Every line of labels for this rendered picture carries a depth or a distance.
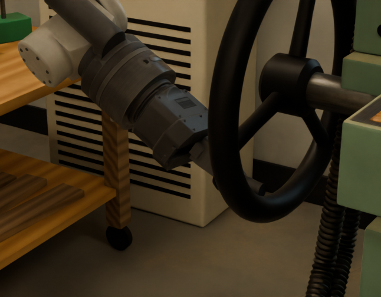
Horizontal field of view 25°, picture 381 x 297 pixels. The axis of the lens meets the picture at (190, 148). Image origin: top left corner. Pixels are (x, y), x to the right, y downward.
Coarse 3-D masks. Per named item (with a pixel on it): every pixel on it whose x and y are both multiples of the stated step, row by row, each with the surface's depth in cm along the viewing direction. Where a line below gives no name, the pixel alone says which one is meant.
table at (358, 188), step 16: (352, 64) 76; (368, 64) 75; (352, 80) 76; (368, 80) 75; (368, 112) 55; (352, 128) 54; (368, 128) 53; (352, 144) 54; (368, 144) 53; (352, 160) 54; (368, 160) 54; (352, 176) 55; (368, 176) 54; (352, 192) 55; (368, 192) 55; (352, 208) 56; (368, 208) 55
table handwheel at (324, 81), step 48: (240, 0) 76; (336, 0) 92; (240, 48) 75; (336, 48) 96; (240, 96) 76; (288, 96) 84; (336, 96) 83; (240, 144) 79; (240, 192) 80; (288, 192) 91
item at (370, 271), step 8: (376, 224) 62; (368, 232) 62; (376, 232) 62; (368, 240) 62; (376, 240) 62; (368, 248) 62; (376, 248) 62; (368, 256) 63; (376, 256) 62; (368, 264) 63; (376, 264) 62; (368, 272) 63; (376, 272) 63; (360, 280) 64; (368, 280) 63; (376, 280) 63; (360, 288) 64; (368, 288) 64; (376, 288) 63; (360, 296) 64; (368, 296) 64; (376, 296) 63
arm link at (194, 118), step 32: (128, 64) 94; (160, 64) 95; (96, 96) 96; (128, 96) 93; (160, 96) 93; (192, 96) 99; (128, 128) 98; (160, 128) 92; (192, 128) 91; (160, 160) 90
